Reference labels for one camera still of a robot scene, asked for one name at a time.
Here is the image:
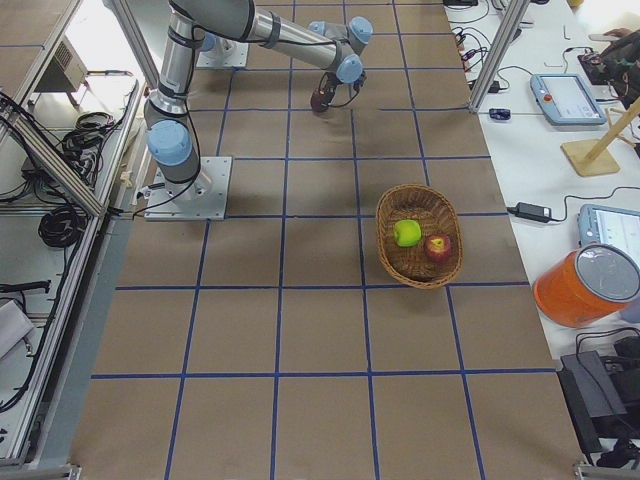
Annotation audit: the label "orange bucket with lid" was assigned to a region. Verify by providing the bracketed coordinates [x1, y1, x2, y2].
[533, 243, 639, 328]

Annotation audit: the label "aluminium frame rail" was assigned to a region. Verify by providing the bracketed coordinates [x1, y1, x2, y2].
[468, 0, 529, 113]

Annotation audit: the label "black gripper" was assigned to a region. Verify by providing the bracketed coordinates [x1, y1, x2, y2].
[312, 72, 366, 100]

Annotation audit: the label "light red apple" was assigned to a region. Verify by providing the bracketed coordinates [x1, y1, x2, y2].
[424, 234, 452, 263]

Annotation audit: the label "wooden stand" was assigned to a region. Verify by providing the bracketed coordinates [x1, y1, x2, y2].
[561, 99, 639, 177]

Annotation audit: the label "black laptop case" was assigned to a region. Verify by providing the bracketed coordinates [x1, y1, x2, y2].
[557, 347, 639, 470]

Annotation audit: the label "grey metal box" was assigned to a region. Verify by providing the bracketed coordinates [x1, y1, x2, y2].
[35, 36, 88, 93]

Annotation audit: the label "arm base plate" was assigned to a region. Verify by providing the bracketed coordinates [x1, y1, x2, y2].
[143, 157, 232, 221]
[196, 40, 249, 70]

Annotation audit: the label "woven wicker basket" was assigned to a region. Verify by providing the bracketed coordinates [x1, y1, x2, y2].
[376, 184, 463, 289]

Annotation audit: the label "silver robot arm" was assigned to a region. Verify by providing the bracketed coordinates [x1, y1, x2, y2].
[144, 1, 373, 205]

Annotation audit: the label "dark red apple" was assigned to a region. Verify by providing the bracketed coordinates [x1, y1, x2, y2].
[310, 95, 332, 113]

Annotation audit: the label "blue teach pendant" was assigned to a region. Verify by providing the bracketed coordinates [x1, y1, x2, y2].
[577, 204, 639, 255]
[529, 74, 606, 126]

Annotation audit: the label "green apple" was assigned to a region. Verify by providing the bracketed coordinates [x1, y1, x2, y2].
[393, 219, 422, 248]

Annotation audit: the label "black power brick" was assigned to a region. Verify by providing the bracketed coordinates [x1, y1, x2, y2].
[507, 202, 552, 223]

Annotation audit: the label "coiled black cables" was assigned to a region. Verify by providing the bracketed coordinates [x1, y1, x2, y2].
[37, 204, 81, 251]

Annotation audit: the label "small blue device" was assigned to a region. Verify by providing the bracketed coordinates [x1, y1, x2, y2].
[488, 108, 511, 121]

